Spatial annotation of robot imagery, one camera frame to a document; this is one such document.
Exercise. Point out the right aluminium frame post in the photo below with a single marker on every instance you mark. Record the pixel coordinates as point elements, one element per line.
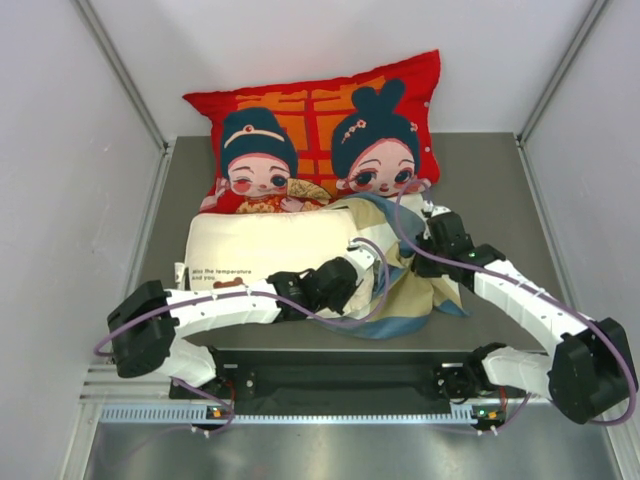
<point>570,54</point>

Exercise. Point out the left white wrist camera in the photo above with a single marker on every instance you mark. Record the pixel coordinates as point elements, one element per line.
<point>361,255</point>

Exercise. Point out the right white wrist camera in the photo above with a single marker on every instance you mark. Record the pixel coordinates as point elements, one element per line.
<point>429,209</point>

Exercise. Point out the aluminium frame post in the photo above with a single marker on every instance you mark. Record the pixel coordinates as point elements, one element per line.
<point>93,23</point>
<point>570,54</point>

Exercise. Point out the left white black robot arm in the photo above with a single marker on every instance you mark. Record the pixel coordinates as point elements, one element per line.
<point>149,330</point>

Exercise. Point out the cream bear print pillow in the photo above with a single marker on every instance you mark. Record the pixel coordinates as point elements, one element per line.
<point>229,250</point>

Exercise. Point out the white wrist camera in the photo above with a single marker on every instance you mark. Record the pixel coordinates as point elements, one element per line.
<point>429,209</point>
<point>361,255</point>

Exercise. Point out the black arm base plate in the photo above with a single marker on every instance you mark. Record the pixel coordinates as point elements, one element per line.
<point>284,382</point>

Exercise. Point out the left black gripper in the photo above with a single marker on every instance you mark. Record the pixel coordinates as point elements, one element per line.
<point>348,294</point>

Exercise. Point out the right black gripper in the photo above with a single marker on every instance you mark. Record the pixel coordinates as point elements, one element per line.
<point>421,268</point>

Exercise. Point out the red cartoon couple pillow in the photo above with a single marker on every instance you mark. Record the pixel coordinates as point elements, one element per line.
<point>296,147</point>

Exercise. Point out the blue beige checked pillowcase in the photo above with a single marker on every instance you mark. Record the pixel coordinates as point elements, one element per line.
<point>403,303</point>

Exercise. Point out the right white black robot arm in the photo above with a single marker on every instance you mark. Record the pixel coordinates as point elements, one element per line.
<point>585,367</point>

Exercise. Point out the left aluminium frame post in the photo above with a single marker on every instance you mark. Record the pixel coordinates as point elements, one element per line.
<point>93,23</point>

